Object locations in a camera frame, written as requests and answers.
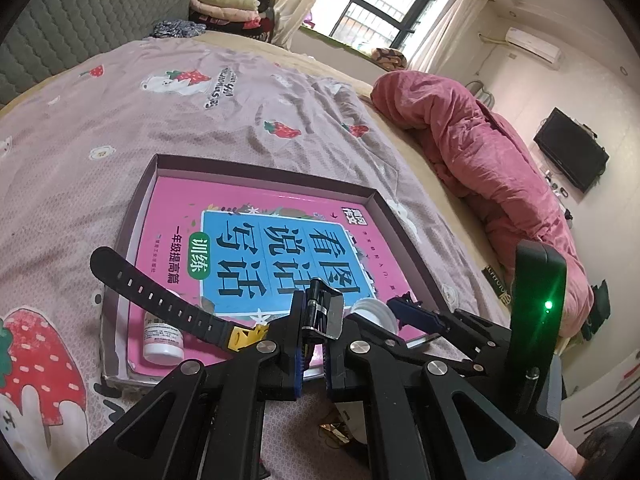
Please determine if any dark bag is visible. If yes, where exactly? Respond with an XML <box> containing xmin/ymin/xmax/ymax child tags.
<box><xmin>582</xmin><ymin>279</ymin><xmax>612</xmax><ymax>337</ymax></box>

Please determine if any small dark card packet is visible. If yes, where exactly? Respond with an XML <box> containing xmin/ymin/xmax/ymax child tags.
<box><xmin>482</xmin><ymin>264</ymin><xmax>514</xmax><ymax>307</ymax></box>

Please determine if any white pill bottle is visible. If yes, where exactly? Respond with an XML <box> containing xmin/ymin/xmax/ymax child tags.
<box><xmin>142</xmin><ymin>317</ymin><xmax>186</xmax><ymax>366</ymax></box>

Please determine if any yellow watch with black strap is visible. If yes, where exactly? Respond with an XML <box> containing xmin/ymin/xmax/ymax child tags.
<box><xmin>90</xmin><ymin>246</ymin><xmax>273</xmax><ymax>356</ymax></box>

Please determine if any dark floral cloth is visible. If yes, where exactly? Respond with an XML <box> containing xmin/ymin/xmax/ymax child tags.
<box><xmin>151</xmin><ymin>20</ymin><xmax>207</xmax><ymax>41</ymax></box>

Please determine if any grey quilted headboard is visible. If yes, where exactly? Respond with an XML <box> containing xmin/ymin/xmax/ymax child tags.
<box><xmin>0</xmin><ymin>0</ymin><xmax>201</xmax><ymax>111</ymax></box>

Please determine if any white curtain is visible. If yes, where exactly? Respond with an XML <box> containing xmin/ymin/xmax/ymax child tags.
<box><xmin>407</xmin><ymin>0</ymin><xmax>490</xmax><ymax>77</ymax></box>
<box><xmin>272</xmin><ymin>0</ymin><xmax>342</xmax><ymax>52</ymax></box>

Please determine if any pink quilt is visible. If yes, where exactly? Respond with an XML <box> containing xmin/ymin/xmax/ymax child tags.
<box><xmin>372</xmin><ymin>71</ymin><xmax>596</xmax><ymax>336</ymax></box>

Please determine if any pink and blue book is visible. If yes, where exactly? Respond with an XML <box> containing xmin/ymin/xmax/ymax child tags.
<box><xmin>127</xmin><ymin>175</ymin><xmax>431</xmax><ymax>376</ymax></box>

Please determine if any dark round object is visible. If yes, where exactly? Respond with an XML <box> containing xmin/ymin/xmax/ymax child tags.
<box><xmin>575</xmin><ymin>420</ymin><xmax>637</xmax><ymax>480</ymax></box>

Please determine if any white air conditioner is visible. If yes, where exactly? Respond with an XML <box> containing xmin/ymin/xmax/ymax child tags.
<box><xmin>505</xmin><ymin>27</ymin><xmax>562</xmax><ymax>65</ymax></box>

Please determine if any white metal frame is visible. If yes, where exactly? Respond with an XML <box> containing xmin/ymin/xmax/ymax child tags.
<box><xmin>466</xmin><ymin>80</ymin><xmax>497</xmax><ymax>109</ymax></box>

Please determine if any stack of folded clothes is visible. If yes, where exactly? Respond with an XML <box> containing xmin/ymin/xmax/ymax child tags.
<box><xmin>189</xmin><ymin>0</ymin><xmax>275</xmax><ymax>43</ymax></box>

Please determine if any person's right forearm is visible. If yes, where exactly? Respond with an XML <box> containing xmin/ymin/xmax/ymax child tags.
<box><xmin>547</xmin><ymin>430</ymin><xmax>592</xmax><ymax>480</ymax></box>

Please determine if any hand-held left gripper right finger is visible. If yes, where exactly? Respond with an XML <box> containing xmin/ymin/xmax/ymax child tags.
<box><xmin>324</xmin><ymin>312</ymin><xmax>576</xmax><ymax>480</ymax></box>

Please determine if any small white bottle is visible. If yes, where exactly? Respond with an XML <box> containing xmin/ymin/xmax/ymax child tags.
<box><xmin>345</xmin><ymin>297</ymin><xmax>401</xmax><ymax>336</ymax></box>

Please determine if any black television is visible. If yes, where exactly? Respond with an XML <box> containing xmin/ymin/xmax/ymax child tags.
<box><xmin>533</xmin><ymin>107</ymin><xmax>610</xmax><ymax>193</ymax></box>

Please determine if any shallow cardboard box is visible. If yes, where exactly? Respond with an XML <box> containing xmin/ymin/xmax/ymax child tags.
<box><xmin>100</xmin><ymin>154</ymin><xmax>451</xmax><ymax>391</ymax></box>

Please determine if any brown patterned cushion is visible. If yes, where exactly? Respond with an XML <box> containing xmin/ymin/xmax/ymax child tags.
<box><xmin>372</xmin><ymin>47</ymin><xmax>410</xmax><ymax>73</ymax></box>

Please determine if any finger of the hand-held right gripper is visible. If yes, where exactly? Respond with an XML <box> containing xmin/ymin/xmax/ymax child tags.
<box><xmin>387</xmin><ymin>297</ymin><xmax>512</xmax><ymax>362</ymax></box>
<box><xmin>447</xmin><ymin>346</ymin><xmax>493</xmax><ymax>378</ymax></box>

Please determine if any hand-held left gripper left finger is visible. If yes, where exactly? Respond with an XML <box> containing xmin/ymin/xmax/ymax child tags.
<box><xmin>55</xmin><ymin>291</ymin><xmax>308</xmax><ymax>480</ymax></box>

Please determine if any barred window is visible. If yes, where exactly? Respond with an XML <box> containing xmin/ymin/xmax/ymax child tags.
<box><xmin>300</xmin><ymin>0</ymin><xmax>451</xmax><ymax>57</ymax></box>

